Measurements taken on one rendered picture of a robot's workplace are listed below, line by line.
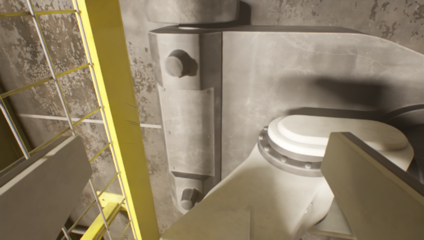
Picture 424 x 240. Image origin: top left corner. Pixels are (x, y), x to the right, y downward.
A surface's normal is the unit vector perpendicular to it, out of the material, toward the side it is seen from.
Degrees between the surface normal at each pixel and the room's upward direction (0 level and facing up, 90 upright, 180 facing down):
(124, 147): 90
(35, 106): 0
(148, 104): 0
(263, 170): 90
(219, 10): 43
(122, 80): 90
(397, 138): 90
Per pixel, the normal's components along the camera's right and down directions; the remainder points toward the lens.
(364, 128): -0.01, -0.88
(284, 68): -0.19, 0.47
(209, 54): 0.56, 0.39
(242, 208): 0.07, -1.00
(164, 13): -0.49, 0.45
